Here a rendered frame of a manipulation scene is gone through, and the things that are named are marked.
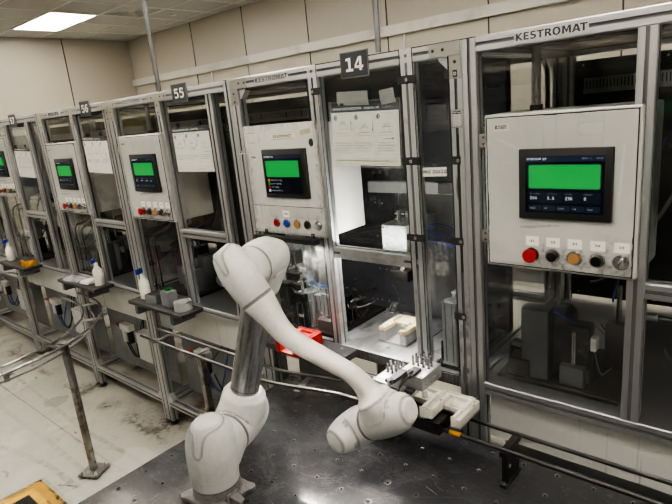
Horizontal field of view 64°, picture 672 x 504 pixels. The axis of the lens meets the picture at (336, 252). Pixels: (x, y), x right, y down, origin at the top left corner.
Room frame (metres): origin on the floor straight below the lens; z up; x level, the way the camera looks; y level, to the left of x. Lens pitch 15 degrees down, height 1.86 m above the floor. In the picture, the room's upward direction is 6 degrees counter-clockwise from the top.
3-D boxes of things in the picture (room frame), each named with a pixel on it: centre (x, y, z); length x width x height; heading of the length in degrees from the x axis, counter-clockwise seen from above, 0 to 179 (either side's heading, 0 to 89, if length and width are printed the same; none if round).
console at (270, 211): (2.31, 0.11, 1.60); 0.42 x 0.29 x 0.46; 48
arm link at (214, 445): (1.53, 0.46, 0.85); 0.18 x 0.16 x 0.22; 160
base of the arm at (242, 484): (1.51, 0.45, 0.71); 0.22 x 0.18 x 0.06; 48
